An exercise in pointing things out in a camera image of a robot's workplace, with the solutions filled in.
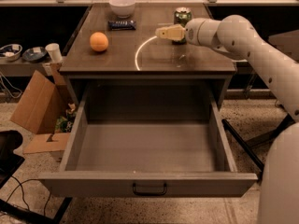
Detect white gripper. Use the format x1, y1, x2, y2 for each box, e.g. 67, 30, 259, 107
155, 18, 221, 47

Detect green soda can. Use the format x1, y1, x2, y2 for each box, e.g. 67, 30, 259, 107
172, 7, 192, 45

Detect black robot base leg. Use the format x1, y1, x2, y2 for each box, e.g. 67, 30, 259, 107
221, 115, 295, 172

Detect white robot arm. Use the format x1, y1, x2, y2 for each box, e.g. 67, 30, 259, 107
155, 15, 299, 224

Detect grey drawer cabinet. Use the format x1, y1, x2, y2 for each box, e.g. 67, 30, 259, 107
60, 0, 235, 102

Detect open grey top drawer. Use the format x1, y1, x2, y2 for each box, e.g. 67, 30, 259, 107
39, 80, 257, 197

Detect orange fruit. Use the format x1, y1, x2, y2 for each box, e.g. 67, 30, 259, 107
90, 32, 108, 52

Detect white paper cup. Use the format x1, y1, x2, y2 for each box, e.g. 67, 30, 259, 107
46, 43, 63, 63

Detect blue patterned bowl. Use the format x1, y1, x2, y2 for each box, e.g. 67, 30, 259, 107
22, 47, 47, 63

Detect green snack bags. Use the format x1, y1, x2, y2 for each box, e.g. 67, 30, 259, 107
55, 104, 77, 133

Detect brown cardboard box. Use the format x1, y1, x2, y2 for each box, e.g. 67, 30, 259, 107
10, 63, 74, 158

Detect blue white bowl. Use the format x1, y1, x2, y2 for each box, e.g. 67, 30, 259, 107
0, 44, 22, 62

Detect black chair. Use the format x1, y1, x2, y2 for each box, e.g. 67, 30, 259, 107
0, 130, 24, 188

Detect black drawer handle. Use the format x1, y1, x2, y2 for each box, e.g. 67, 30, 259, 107
132, 183, 167, 197

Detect black floor cable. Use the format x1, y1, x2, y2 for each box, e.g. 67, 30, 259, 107
0, 178, 52, 217

